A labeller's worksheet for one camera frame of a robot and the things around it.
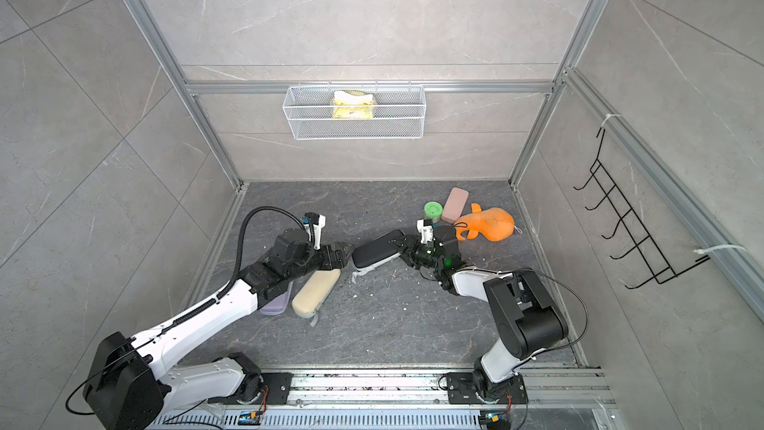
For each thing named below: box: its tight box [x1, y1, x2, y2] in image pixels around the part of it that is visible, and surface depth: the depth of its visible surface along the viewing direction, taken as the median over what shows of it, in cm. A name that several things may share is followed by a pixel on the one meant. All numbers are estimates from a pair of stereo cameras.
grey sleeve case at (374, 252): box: [351, 228, 405, 284], surface depth 85 cm
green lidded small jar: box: [423, 201, 444, 224], surface depth 107 cm
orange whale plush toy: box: [453, 203, 515, 242], surface depth 102 cm
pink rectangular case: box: [441, 187, 469, 224], surface depth 110 cm
